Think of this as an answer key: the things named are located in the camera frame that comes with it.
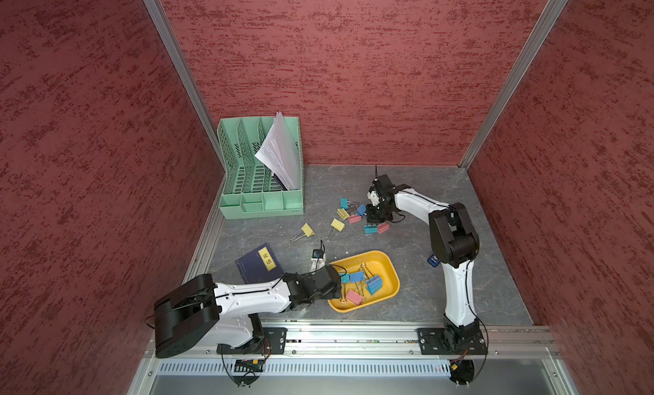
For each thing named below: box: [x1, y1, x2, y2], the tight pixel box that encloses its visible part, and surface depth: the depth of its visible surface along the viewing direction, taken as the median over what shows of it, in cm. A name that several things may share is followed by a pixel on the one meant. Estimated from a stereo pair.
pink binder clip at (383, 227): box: [377, 222, 391, 235], surface depth 100 cm
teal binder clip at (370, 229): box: [363, 224, 379, 235], surface depth 100 cm
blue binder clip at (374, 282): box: [366, 274, 383, 291], surface depth 85 cm
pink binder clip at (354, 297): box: [345, 289, 364, 306], surface depth 82 cm
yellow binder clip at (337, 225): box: [330, 217, 345, 233], surface depth 102 cm
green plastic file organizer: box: [217, 116, 305, 220], surface depth 104 cm
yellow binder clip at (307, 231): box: [290, 223, 316, 243], surface depth 99 cm
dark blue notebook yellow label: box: [235, 242, 285, 285], surface depth 91 cm
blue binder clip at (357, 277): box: [349, 270, 366, 284], surface depth 87 cm
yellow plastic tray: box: [327, 250, 401, 314], surface depth 86 cm
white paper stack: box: [253, 111, 302, 191], surface depth 97 cm
